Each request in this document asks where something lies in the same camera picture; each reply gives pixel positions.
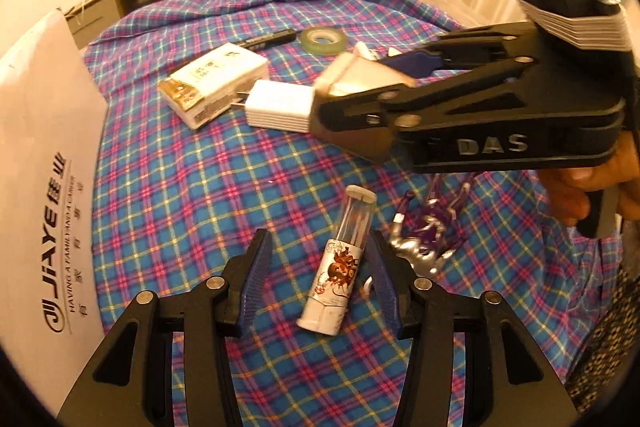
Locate tissue pack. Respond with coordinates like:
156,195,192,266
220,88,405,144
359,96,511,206
157,43,268,131

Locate plaid blanket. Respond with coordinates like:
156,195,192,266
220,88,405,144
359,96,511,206
82,0,631,427

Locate person's right hand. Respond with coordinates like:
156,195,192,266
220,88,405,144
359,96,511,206
537,137,640,228

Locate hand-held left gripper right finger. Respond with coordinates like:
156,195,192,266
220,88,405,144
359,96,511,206
367,232,576,427

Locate person's patterned trousers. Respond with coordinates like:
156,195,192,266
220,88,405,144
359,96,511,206
567,267,640,413

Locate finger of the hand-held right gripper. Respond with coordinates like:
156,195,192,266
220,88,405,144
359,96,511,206
314,54,551,145
387,21,543,75

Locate beige wedge-shaped object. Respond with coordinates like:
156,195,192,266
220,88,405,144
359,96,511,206
312,51,418,164

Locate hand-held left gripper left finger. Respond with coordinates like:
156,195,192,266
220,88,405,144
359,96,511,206
57,229,273,427

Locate black pen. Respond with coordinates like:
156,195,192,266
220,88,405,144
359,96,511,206
235,29,297,48

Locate purple silver action figure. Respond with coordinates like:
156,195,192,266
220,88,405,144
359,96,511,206
387,172,478,280

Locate white foam box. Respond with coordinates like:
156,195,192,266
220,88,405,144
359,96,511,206
0,9,108,408

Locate white wall charger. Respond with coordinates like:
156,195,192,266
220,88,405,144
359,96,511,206
230,79,317,135

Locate clear tape roll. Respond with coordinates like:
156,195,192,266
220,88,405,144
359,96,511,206
300,27,348,55

